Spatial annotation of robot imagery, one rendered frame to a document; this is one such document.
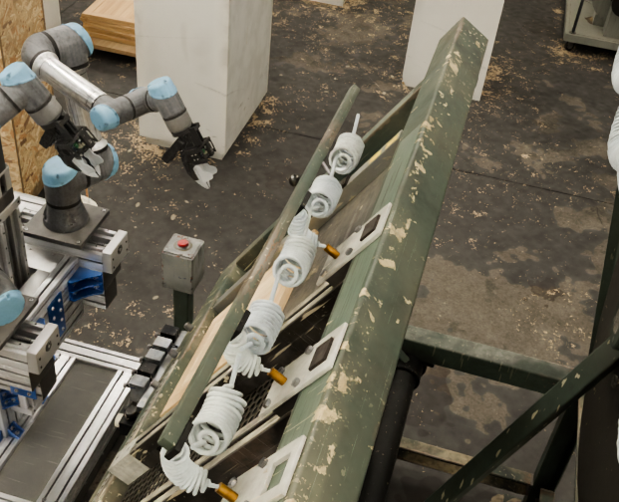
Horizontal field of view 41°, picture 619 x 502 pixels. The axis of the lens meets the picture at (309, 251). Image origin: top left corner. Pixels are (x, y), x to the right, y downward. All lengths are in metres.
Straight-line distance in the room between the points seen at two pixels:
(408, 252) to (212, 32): 3.38
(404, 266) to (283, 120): 4.20
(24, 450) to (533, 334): 2.45
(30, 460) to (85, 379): 0.42
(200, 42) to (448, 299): 1.96
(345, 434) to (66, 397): 2.41
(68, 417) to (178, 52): 2.31
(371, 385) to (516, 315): 3.17
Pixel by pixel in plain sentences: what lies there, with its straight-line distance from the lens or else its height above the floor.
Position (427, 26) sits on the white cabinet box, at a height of 0.48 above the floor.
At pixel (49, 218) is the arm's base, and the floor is 1.08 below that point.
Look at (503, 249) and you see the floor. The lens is 4.80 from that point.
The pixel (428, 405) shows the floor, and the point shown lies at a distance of 3.84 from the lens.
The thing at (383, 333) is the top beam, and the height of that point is 1.91.
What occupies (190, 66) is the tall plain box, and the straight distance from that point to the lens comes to 4.91.
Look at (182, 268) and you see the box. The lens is 3.02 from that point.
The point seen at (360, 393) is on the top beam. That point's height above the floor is 1.92.
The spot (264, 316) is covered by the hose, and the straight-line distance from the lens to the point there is 1.37.
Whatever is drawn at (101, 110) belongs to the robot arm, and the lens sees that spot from 2.45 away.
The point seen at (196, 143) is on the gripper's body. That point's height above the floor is 1.51.
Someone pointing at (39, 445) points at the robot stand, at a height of 0.21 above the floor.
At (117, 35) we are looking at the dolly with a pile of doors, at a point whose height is 0.19.
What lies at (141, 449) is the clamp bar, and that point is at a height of 1.06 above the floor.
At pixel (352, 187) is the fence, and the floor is 1.51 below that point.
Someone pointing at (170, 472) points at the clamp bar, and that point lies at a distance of 1.19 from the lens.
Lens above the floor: 2.85
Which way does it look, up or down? 39 degrees down
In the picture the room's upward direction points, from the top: 7 degrees clockwise
